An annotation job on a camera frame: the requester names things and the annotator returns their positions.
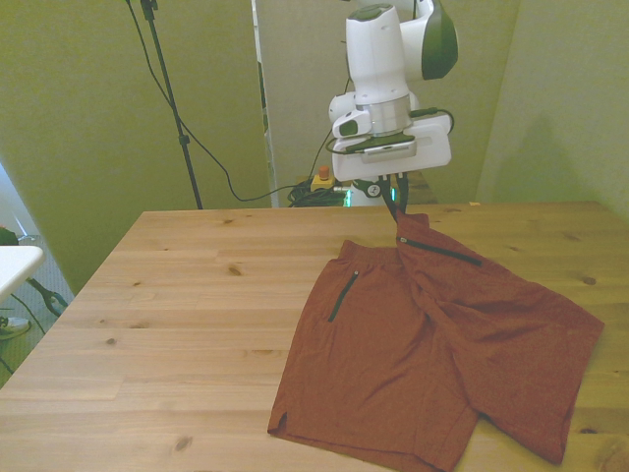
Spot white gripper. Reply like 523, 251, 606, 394
329, 115, 452, 218

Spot rust red shorts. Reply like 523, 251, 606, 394
266, 211, 605, 472

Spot yellow emergency stop button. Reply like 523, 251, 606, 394
310, 165, 339, 193

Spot white panel edge strip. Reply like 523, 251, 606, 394
250, 0, 279, 207

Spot black tripod stand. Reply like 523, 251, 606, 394
125, 0, 204, 211

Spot white side table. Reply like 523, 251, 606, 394
0, 245, 47, 306

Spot grey sneaker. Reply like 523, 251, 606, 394
0, 316, 31, 341

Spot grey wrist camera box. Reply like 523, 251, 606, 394
363, 136, 418, 162

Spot coiled black cable bundle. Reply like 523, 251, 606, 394
287, 179, 351, 207

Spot black tripod cable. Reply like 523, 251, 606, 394
128, 0, 315, 203

